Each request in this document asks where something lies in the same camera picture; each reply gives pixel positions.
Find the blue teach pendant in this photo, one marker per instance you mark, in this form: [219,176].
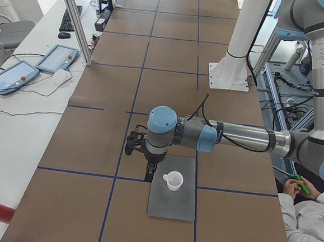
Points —
[59,57]
[16,76]

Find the aluminium frame post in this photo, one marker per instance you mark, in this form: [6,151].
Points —
[79,31]

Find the aluminium rail frame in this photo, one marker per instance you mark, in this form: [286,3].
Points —
[264,63]

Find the black computer mouse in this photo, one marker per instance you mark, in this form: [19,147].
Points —
[64,35]

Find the white folded cloth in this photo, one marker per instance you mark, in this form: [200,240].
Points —
[60,77]

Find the white ceramic cup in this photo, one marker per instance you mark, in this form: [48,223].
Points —
[174,180]

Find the grey office chair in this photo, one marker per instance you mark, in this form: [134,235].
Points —
[12,33]

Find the black box on table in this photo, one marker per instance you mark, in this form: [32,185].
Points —
[102,20]

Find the green object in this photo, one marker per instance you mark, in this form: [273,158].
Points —
[303,187]

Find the person's hand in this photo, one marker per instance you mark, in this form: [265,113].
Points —
[292,188]

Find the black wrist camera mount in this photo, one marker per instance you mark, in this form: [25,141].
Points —
[135,140]

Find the black keyboard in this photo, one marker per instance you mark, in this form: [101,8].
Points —
[66,23]

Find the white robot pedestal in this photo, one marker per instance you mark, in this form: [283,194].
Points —
[231,71]

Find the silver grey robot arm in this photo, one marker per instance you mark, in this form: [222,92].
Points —
[305,17]

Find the far blue teach pendant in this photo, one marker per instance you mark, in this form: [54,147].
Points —
[59,57]

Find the grey closed laptop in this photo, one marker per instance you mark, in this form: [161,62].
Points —
[179,204]

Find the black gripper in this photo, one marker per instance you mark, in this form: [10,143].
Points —
[153,158]

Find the near blue teach pendant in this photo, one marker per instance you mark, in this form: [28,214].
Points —
[16,76]

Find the person in white coat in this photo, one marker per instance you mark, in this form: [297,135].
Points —
[303,217]

